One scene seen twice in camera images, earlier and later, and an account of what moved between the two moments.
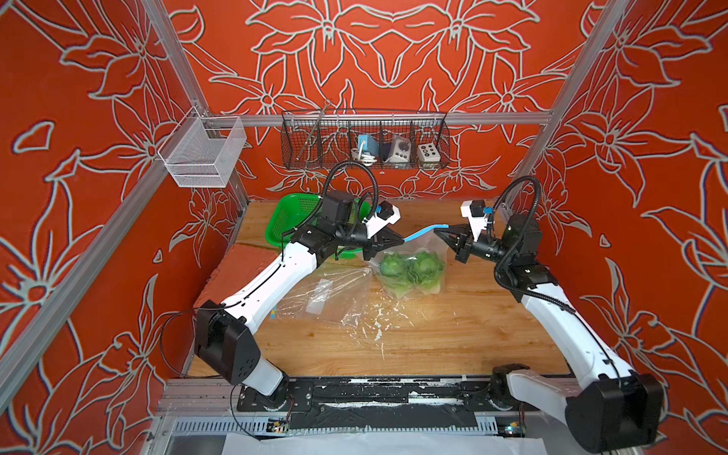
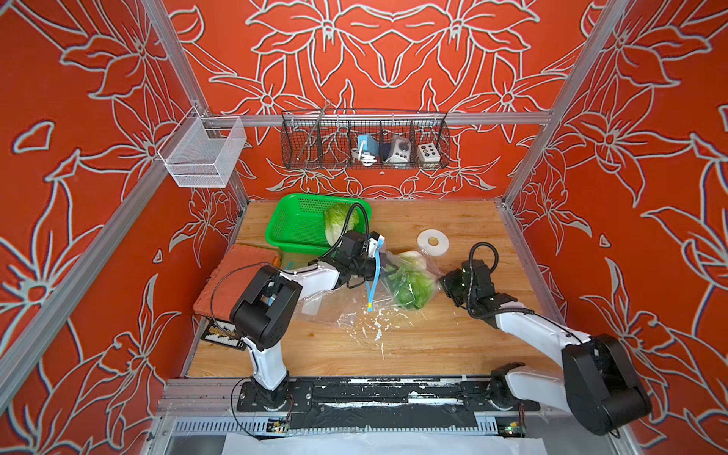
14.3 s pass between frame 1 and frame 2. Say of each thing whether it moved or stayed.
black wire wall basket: stayed
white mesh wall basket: stayed
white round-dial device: stayed
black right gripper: moved
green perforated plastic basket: stayed
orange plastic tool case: stayed
